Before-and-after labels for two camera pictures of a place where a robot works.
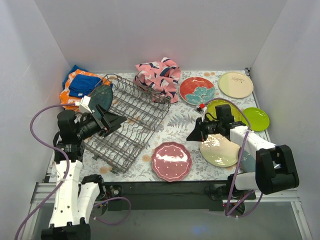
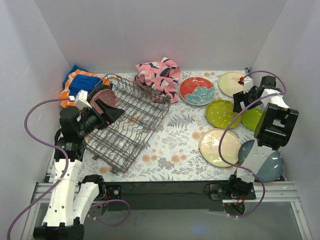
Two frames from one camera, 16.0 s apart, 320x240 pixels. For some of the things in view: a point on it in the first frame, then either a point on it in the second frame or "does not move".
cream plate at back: (235, 85) does not move
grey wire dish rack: (144, 110) does not move
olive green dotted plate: (210, 109) does not move
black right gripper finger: (196, 135) to (239, 97)
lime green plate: (258, 119) does not move
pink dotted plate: (171, 161) to (108, 97)
